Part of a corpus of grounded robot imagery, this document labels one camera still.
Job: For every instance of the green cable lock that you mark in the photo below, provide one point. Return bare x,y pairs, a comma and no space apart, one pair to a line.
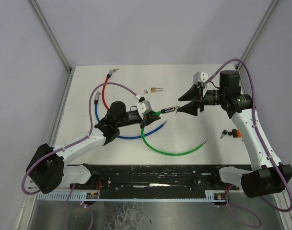
163,111

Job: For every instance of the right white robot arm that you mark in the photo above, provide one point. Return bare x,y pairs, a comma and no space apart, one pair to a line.
268,175

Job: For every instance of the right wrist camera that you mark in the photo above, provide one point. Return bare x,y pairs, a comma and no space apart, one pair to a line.
200,77

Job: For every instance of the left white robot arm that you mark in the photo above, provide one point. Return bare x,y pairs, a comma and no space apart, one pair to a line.
50,165

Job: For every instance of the brass padlock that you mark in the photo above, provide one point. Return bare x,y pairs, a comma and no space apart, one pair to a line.
156,89

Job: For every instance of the black head key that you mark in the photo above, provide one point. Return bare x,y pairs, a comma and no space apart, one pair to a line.
224,133

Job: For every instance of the blue cable lock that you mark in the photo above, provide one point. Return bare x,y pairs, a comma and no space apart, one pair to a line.
96,100

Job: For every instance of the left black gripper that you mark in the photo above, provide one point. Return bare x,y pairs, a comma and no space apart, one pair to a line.
148,118

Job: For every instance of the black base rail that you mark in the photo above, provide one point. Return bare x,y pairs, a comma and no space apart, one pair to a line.
152,181

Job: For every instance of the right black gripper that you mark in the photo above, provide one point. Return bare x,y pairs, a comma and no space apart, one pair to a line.
192,94

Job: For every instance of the red cable lock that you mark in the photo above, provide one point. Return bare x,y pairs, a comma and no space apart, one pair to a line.
110,73

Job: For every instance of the orange black padlock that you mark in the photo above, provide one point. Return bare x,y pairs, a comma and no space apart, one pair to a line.
235,133

